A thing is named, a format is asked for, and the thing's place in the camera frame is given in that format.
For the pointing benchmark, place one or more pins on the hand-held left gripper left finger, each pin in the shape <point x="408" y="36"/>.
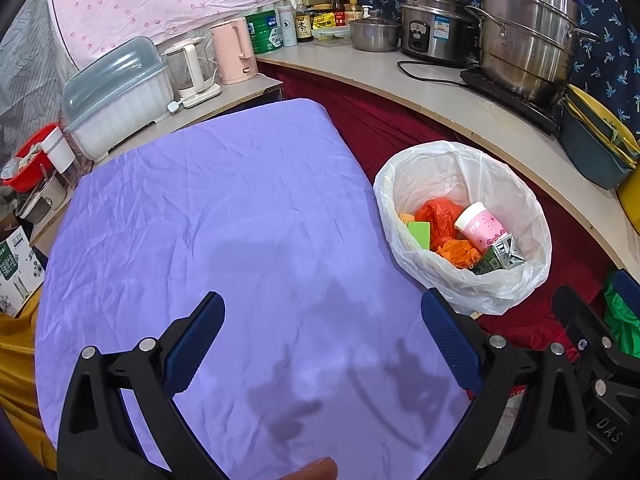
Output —
<point x="195" y="342"/>

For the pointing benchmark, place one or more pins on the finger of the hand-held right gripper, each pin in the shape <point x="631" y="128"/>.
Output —
<point x="629" y="290"/>
<point x="575" y="315"/>

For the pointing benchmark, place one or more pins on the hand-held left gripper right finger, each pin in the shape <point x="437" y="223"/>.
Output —
<point x="450" y="342"/>

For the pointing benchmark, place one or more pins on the orange plastic bag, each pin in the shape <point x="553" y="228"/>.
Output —
<point x="457" y="252"/>

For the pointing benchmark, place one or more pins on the dark green drink carton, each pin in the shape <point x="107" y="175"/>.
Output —
<point x="502" y="255"/>

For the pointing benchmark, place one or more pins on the green toothpaste box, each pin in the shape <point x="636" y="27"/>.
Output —
<point x="419" y="234"/>

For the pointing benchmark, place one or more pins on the pink and white paper cup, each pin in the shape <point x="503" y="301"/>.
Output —
<point x="485" y="227"/>

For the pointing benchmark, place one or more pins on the red plastic bag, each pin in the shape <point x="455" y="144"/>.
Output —
<point x="442" y="215"/>

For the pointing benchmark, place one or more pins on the orange waffle cloth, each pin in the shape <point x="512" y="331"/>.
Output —
<point x="406" y="217"/>

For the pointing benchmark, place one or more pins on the white plastic bin liner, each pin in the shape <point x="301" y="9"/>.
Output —
<point x="450" y="170"/>

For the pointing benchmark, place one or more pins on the green plastic bag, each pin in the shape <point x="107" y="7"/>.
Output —
<point x="622" y="327"/>

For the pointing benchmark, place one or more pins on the purple tablecloth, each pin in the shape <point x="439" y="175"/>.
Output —
<point x="225" y="210"/>

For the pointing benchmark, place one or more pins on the blue-grey plastic basin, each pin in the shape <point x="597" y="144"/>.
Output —
<point x="585" y="150"/>

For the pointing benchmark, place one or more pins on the white and green cardboard box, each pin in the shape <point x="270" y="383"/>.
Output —
<point x="17" y="270"/>

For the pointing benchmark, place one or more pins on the beige mug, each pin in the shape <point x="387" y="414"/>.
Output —
<point x="52" y="192"/>

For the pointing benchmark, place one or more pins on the black induction cooker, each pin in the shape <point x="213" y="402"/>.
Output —
<point x="520" y="105"/>

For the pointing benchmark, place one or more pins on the dark red curtain cloth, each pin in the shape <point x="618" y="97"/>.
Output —
<point x="365" y="130"/>

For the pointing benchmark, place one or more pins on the white cup grey band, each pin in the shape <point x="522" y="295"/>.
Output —
<point x="60" y="152"/>

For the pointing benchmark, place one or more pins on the white plug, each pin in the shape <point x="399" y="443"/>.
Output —
<point x="174" y="107"/>

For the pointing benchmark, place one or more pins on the beige curved counter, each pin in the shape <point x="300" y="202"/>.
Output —
<point x="450" y="105"/>

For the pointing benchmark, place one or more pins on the red plastic basin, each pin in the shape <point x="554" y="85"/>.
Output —
<point x="25" y="175"/>

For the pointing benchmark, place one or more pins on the white dish box grey lid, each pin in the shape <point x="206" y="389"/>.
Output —
<point x="120" y="105"/>

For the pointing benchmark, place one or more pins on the navy printed cloth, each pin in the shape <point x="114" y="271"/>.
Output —
<point x="607" y="35"/>

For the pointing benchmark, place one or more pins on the small beige cabinet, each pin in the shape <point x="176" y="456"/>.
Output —
<point x="250" y="91"/>

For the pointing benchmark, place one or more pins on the large steel steamer pot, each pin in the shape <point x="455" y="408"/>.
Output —
<point x="530" y="50"/>

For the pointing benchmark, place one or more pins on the pink electric kettle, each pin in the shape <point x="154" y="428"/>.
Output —
<point x="230" y="50"/>

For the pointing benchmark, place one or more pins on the steel rice cooker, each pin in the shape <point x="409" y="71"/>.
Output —
<point x="425" y="35"/>

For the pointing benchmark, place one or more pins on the small steel pot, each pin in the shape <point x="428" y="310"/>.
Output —
<point x="372" y="35"/>

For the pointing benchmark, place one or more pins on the green tin can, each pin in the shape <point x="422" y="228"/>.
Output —
<point x="262" y="32"/>

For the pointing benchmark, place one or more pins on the grey striped cloth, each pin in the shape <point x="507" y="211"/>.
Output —
<point x="30" y="70"/>

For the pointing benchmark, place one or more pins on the dark sauce bottle white label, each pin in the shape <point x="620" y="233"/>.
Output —
<point x="302" y="27"/>

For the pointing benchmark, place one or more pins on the yellow pump bottle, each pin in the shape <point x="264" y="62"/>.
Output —
<point x="355" y="12"/>

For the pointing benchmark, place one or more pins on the yellow label jar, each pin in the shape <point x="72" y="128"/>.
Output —
<point x="324" y="21"/>

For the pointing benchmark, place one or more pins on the dark sauce bottle red label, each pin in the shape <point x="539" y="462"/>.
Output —
<point x="339" y="15"/>

